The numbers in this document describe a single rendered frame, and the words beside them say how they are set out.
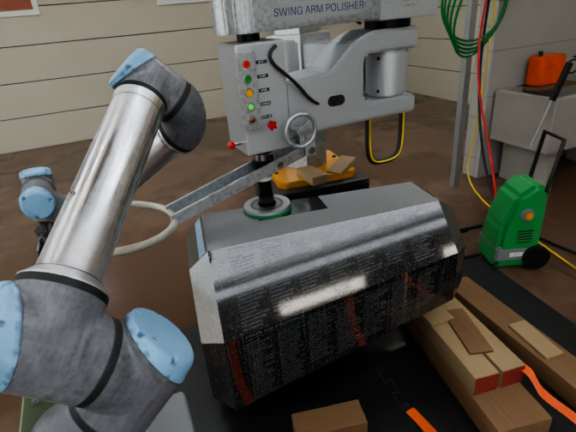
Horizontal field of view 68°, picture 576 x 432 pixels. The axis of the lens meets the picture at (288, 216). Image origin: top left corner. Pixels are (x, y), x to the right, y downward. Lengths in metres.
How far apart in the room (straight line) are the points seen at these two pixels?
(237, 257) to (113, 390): 1.00
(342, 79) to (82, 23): 6.12
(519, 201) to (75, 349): 2.71
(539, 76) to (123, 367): 4.31
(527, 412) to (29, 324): 1.87
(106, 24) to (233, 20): 6.05
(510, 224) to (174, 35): 6.11
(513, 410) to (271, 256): 1.18
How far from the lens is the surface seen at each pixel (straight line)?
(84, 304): 0.75
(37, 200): 1.42
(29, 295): 0.75
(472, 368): 2.10
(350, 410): 2.01
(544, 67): 4.62
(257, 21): 1.68
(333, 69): 1.86
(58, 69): 7.69
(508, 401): 2.15
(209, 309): 1.67
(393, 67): 2.04
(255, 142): 1.72
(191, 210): 1.77
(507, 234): 3.09
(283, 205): 1.91
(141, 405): 0.82
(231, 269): 1.67
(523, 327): 2.55
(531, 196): 3.03
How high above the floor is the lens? 1.69
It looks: 26 degrees down
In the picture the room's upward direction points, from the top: 5 degrees counter-clockwise
